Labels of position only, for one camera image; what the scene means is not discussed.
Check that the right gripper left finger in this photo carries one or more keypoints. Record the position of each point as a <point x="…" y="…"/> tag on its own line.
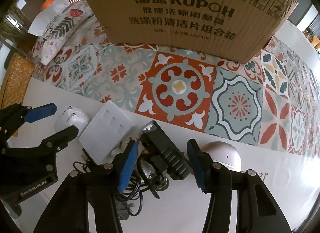
<point x="67" y="210"/>

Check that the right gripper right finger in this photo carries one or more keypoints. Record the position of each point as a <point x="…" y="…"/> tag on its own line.
<point x="257" y="209"/>

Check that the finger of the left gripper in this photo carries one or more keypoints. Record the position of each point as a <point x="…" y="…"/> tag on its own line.
<point x="50" y="146"/>
<point x="41" y="112"/>

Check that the white power adapter plug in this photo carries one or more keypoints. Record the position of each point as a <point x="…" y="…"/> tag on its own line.
<point x="72" y="116"/>

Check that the white rectangular socket box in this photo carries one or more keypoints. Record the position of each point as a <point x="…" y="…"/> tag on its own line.
<point x="109" y="126"/>

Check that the silver egg-shaped object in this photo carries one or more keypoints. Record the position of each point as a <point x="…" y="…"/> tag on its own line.
<point x="225" y="154"/>

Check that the woven wicker chair seat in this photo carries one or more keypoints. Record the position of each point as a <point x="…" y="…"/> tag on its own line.
<point x="16" y="80"/>

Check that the black rectangular charger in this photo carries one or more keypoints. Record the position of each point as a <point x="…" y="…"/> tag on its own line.
<point x="164" y="153"/>

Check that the floral fabric tissue cover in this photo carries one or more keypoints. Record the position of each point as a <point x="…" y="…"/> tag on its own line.
<point x="59" y="30"/>

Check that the patterned tile table runner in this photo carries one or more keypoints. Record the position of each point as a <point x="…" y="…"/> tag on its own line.
<point x="272" y="101"/>

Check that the white tissue paper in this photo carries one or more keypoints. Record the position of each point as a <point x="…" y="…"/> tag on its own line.
<point x="41" y="21"/>

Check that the brown cardboard box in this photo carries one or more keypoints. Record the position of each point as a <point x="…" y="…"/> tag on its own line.
<point x="231" y="29"/>

